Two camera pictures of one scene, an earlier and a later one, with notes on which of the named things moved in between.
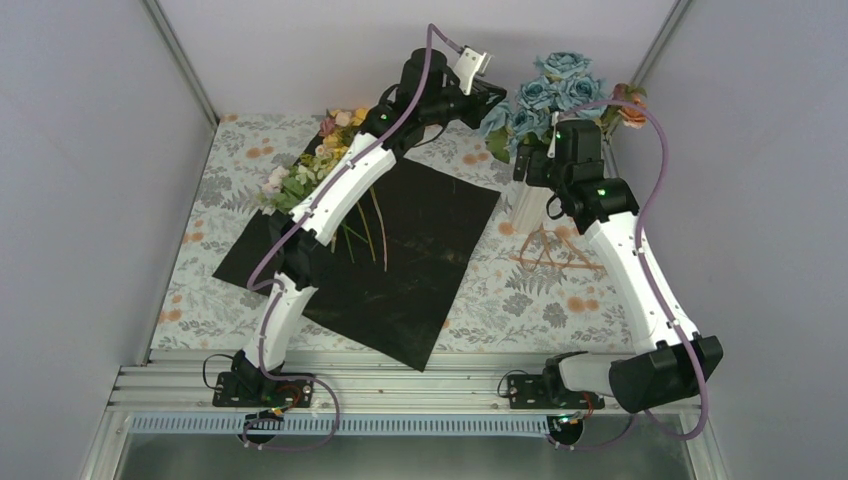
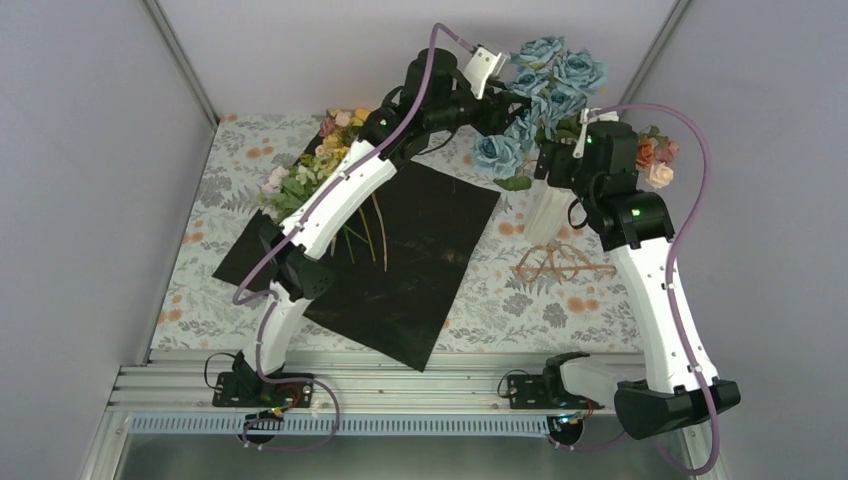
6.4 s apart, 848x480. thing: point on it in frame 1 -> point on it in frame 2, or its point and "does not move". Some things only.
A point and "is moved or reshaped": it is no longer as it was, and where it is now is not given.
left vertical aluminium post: (164, 29) does not move
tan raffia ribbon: (548, 247) is moved or reshaped
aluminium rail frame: (287, 396) does not move
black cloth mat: (396, 269) does not move
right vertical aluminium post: (655, 53) does not move
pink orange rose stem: (632, 117) -> (654, 155)
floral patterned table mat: (548, 286) does not move
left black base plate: (291, 393) does not move
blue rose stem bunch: (564, 86) is moved or reshaped
